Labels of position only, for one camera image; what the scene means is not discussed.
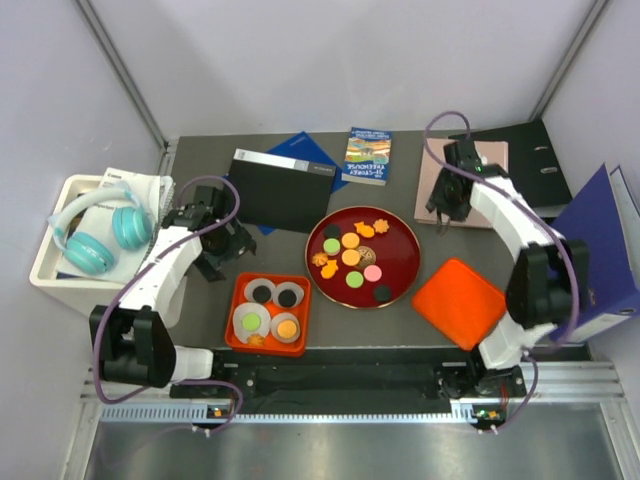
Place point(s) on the orange swirl cookie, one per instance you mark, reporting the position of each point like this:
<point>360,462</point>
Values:
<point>256,340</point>
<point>320,259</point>

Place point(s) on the metal tongs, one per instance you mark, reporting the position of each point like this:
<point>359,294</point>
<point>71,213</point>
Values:
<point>442,223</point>

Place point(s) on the black cookie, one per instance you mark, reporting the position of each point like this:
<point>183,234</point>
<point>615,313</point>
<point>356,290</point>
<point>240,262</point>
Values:
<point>382,294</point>
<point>287,298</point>
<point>332,231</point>
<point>261,294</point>

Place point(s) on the black notebook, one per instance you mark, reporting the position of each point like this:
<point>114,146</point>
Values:
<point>281,192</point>

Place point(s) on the green macaron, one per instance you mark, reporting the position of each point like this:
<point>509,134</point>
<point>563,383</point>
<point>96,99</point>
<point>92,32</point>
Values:
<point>331,246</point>
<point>251,322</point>
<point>354,279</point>

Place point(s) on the pink macaron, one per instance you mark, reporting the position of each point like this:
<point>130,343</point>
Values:
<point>372,273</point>

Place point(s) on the colourful paperback book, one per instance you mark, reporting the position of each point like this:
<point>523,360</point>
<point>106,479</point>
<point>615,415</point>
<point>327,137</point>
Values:
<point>367,156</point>

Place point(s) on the orange box lid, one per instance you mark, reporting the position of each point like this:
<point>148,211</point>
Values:
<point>460,303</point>

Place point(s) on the white storage bin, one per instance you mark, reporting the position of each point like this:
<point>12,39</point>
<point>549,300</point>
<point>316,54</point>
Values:
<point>54,275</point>

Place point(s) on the red round tray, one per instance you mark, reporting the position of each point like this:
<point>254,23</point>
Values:
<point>397,252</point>

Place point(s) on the white paper cup top-right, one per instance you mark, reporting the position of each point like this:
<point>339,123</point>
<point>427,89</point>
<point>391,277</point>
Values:
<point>289,285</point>

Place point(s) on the orange round cookie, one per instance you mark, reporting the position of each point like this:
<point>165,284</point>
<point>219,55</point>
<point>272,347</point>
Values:
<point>287,329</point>
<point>351,257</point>
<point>350,240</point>

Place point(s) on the white paper cup bottom-right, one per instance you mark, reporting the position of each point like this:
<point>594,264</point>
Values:
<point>277,320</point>

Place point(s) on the orange fish cookie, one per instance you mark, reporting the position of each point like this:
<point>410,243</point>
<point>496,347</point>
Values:
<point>364,230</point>
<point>329,270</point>

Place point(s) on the orange fish cookie bottom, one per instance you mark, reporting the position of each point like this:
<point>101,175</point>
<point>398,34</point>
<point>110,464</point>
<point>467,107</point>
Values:
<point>329,270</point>

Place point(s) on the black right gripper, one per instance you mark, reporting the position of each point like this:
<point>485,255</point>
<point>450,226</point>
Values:
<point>436,200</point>

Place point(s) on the white spiral manual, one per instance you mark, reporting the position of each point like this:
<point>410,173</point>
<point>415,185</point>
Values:
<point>106,232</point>

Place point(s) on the green macaron bottom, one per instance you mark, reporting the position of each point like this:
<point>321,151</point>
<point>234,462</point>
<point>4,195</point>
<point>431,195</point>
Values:
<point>354,279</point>

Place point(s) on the white paper cup bottom-left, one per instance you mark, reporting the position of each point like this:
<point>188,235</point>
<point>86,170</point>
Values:
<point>249,307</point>

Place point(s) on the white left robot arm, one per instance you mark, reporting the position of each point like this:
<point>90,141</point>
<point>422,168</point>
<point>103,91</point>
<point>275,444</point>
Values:
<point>130,336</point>

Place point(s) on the pink folder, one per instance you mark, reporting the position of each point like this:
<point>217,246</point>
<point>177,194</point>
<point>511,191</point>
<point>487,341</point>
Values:
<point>490,153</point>

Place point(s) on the black ring binder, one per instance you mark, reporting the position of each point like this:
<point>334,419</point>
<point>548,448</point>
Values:
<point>533,166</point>

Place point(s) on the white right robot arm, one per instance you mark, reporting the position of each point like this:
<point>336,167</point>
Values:
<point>548,283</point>

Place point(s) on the orange fish cookie top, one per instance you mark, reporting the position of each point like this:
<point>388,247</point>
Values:
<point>364,230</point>

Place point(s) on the blue ring binder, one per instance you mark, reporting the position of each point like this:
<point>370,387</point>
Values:
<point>605,215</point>

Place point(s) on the orange flower cookie top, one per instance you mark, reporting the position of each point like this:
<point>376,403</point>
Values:
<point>381,226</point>

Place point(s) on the orange cookie box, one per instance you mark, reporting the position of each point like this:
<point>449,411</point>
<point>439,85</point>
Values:
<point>271,345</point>

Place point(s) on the white paper cup top-left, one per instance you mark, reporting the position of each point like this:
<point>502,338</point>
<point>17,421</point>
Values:
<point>256,282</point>

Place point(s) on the teal headphones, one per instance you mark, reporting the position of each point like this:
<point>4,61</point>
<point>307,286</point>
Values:
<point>95,228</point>

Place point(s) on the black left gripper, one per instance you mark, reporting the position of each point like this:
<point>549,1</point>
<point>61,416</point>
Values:
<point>239,243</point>

